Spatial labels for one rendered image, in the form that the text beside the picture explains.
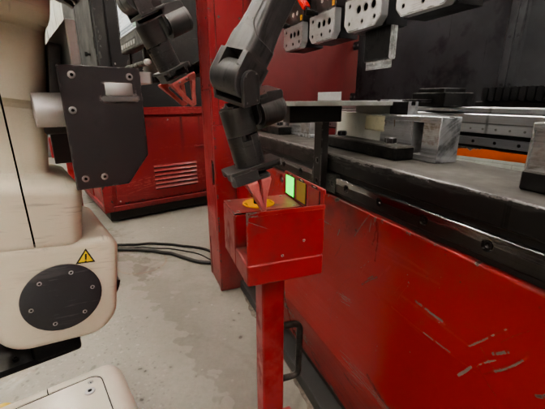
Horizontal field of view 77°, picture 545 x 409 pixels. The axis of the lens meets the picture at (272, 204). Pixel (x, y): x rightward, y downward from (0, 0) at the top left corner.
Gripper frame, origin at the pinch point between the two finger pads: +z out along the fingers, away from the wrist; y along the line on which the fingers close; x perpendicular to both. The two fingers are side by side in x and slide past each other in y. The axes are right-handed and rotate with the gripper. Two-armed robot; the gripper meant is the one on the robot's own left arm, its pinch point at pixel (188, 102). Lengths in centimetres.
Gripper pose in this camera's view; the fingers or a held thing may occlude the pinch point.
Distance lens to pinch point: 94.1
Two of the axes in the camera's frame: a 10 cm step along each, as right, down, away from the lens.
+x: -7.1, 5.9, -3.8
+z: 3.6, 7.7, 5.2
